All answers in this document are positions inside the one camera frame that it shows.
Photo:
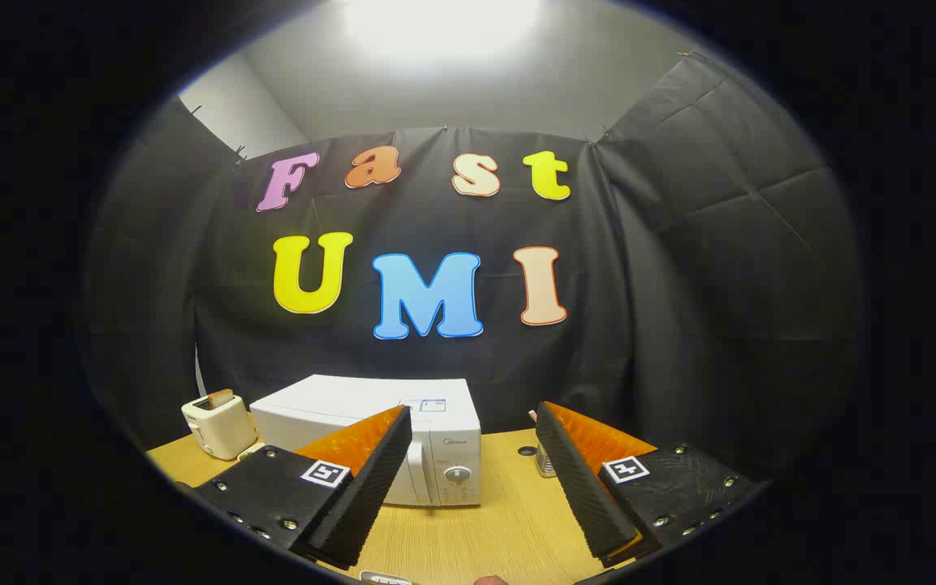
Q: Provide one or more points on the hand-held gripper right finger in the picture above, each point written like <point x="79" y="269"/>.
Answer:
<point x="582" y="487"/>

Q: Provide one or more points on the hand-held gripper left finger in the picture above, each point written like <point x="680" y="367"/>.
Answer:
<point x="370" y="479"/>

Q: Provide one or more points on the white microwave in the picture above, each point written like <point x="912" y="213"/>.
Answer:
<point x="338" y="398"/>

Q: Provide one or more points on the white food stand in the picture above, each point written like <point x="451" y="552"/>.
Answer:
<point x="385" y="579"/>

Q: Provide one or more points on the metal mesh holder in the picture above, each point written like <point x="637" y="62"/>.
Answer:
<point x="545" y="465"/>

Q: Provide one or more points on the white toaster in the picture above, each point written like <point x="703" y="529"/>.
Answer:
<point x="220" y="426"/>

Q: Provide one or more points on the toasted bread slice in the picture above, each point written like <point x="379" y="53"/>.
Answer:
<point x="221" y="398"/>

